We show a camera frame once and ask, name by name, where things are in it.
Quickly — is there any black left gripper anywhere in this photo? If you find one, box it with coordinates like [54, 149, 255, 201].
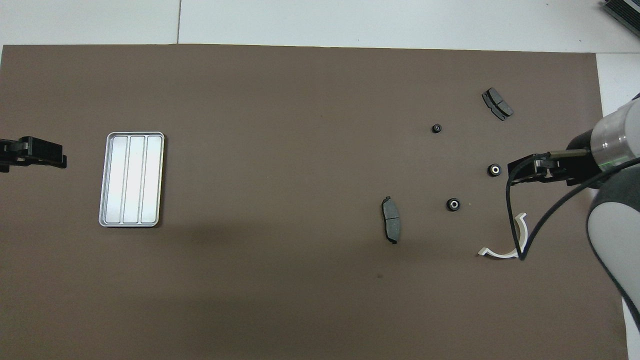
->
[0, 136, 68, 174]

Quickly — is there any long grey brake pad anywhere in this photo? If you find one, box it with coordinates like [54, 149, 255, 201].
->
[381, 196, 402, 245]

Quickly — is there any white curved plastic bracket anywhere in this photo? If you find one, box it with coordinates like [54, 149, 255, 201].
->
[478, 212, 529, 261]

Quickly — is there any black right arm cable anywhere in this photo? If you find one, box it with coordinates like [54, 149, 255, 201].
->
[505, 149, 640, 262]

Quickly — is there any short grey brake pad pair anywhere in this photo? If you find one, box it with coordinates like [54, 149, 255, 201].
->
[481, 87, 514, 122]

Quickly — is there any grey ribbed device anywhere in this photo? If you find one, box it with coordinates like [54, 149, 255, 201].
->
[601, 0, 640, 32]

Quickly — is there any silver metal tray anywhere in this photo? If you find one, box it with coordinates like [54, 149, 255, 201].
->
[98, 131, 165, 228]

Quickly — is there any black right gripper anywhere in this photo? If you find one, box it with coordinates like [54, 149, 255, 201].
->
[507, 129, 604, 189]

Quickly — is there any brown table mat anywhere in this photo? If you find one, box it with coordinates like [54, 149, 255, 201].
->
[0, 44, 629, 360]

